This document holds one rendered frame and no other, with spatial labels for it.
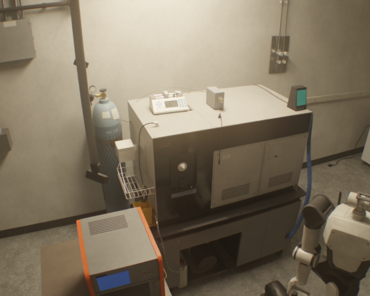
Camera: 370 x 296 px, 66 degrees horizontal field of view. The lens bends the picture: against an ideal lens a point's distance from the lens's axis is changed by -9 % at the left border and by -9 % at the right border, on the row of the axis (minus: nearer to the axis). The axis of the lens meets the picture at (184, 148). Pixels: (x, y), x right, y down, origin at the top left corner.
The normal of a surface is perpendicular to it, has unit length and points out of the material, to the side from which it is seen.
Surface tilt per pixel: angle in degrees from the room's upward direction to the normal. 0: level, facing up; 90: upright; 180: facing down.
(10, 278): 0
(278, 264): 0
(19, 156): 90
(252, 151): 90
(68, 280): 0
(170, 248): 90
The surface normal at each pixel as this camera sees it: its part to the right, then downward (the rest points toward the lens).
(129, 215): 0.00, -0.88
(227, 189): 0.36, 0.44
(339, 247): -0.70, 0.27
